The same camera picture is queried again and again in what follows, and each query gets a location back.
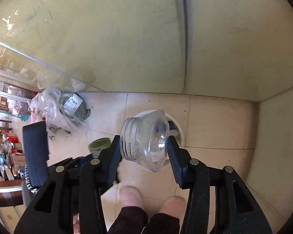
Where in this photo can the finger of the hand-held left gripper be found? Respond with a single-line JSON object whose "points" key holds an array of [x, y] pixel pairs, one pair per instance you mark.
{"points": [[77, 160], [35, 151]]}

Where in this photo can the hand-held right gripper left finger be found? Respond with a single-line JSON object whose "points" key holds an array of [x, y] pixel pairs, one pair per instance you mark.
{"points": [[113, 162]]}

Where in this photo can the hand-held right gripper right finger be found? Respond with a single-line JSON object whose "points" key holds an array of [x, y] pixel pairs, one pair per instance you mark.
{"points": [[175, 162]]}

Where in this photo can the green jar lid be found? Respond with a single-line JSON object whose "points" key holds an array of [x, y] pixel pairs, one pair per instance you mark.
{"points": [[99, 145]]}

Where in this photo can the white trash bin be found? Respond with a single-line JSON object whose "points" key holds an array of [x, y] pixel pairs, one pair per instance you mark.
{"points": [[175, 128]]}

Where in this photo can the clear plastic bottle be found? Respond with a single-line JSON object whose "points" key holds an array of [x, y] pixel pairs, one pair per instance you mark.
{"points": [[141, 141]]}

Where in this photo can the pile of boxes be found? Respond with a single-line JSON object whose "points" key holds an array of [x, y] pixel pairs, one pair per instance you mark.
{"points": [[12, 156]]}

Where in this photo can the turquoise plastic basket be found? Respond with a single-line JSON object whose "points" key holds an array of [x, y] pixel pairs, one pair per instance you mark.
{"points": [[23, 113]]}

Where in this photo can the pink slipper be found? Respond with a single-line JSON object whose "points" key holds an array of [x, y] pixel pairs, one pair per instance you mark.
{"points": [[131, 197], [172, 207]]}

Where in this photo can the wooden stool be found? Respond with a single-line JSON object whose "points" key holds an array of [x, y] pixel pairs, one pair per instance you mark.
{"points": [[2, 126]]}

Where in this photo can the clear plastic bag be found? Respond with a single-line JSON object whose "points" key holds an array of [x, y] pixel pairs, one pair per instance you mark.
{"points": [[48, 104]]}

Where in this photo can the grey printed bag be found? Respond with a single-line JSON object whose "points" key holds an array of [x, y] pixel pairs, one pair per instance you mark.
{"points": [[73, 107]]}

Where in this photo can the wooden table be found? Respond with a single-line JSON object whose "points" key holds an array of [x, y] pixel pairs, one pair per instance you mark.
{"points": [[5, 195]]}

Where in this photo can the person's left leg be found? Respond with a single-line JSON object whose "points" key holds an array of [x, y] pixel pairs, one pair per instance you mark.
{"points": [[128, 220]]}

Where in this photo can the person's leg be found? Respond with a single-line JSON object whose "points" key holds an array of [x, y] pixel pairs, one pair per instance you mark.
{"points": [[128, 220], [163, 224]]}

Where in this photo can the person's right leg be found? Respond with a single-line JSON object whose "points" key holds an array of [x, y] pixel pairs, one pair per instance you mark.
{"points": [[163, 224]]}

